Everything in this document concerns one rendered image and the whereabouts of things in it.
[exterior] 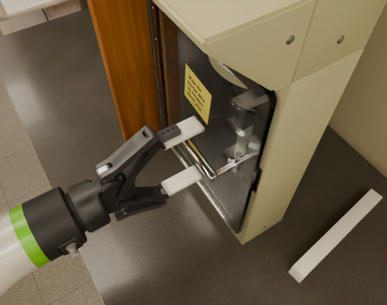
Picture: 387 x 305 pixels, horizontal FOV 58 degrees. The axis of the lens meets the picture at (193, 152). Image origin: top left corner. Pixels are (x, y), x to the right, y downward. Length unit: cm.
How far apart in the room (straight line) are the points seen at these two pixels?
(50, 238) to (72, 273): 132
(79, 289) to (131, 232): 102
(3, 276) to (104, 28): 43
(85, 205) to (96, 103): 57
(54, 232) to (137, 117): 43
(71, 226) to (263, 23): 36
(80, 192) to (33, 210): 6
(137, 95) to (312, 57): 51
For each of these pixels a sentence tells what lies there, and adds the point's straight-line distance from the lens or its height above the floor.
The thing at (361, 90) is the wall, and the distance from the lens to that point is 95.
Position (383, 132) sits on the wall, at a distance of 96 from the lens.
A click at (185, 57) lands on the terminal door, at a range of 57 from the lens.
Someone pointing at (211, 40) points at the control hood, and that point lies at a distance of 28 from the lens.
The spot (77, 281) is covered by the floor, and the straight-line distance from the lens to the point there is 181.
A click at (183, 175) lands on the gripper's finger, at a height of 114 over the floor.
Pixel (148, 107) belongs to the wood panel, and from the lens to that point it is 86.
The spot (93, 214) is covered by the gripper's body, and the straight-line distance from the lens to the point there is 52.
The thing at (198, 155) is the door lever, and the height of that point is 121.
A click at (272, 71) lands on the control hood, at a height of 145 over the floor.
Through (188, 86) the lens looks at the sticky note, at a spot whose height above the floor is 126.
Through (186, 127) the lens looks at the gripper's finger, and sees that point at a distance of 52.
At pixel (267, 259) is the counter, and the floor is 94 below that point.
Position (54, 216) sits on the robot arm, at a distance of 51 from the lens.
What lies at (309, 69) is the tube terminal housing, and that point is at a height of 142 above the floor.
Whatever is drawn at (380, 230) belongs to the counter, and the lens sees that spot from 90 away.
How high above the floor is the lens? 167
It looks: 55 degrees down
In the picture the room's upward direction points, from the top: straight up
